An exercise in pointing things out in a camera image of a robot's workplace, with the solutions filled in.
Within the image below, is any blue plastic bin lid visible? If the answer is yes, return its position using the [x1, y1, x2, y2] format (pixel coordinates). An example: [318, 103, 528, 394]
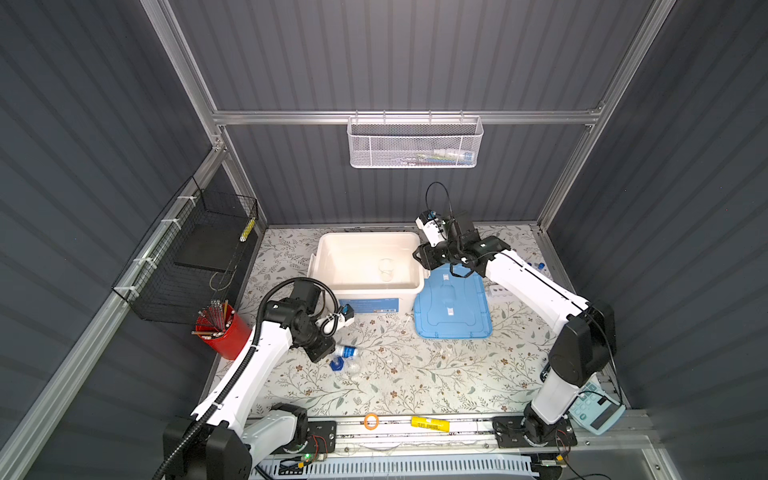
[414, 264, 492, 340]

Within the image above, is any yellow label tag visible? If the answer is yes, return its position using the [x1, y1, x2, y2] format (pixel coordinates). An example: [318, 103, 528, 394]
[411, 416, 451, 433]

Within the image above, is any clear glass flask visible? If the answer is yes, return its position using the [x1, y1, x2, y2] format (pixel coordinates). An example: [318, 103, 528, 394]
[378, 258, 394, 283]

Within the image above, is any orange rubber band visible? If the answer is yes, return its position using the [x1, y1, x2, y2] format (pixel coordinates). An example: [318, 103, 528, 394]
[363, 413, 380, 431]

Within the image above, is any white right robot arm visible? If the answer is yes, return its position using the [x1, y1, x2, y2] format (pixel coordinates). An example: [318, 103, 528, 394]
[412, 210, 616, 446]

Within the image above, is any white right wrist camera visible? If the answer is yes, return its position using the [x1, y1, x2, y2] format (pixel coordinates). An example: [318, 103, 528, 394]
[416, 210, 446, 247]

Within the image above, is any red pencil cup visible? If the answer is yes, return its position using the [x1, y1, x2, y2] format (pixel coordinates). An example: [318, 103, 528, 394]
[192, 300, 251, 361]

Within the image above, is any white wire wall basket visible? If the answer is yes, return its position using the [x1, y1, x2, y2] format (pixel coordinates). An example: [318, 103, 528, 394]
[346, 115, 484, 169]

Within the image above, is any white plastic storage bin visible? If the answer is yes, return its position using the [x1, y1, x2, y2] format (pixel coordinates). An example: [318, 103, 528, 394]
[308, 232, 428, 314]

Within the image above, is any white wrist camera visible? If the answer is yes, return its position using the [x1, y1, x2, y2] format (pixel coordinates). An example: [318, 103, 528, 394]
[416, 210, 446, 247]
[327, 304, 355, 334]

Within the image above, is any black wire wall basket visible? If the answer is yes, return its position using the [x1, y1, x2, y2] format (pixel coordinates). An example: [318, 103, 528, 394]
[112, 180, 260, 326]

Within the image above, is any blue base graduated cylinder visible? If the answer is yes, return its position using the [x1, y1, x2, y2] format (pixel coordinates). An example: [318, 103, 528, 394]
[329, 356, 361, 376]

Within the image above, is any white test tube rack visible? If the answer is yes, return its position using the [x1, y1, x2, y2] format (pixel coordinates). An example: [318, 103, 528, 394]
[486, 284, 513, 300]

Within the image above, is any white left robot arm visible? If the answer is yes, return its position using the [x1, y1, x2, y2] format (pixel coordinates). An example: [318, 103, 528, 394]
[153, 276, 354, 479]

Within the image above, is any yellow brush in basket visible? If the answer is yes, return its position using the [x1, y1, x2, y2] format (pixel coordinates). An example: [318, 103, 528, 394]
[239, 217, 256, 243]

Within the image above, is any blue cap clear bottle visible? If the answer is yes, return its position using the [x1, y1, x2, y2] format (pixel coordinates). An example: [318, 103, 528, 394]
[335, 345, 359, 358]

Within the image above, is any teal calculator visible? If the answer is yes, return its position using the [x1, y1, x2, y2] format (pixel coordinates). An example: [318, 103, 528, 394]
[568, 381, 626, 435]

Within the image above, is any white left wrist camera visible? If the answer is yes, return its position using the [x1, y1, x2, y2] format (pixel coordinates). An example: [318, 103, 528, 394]
[327, 304, 355, 334]

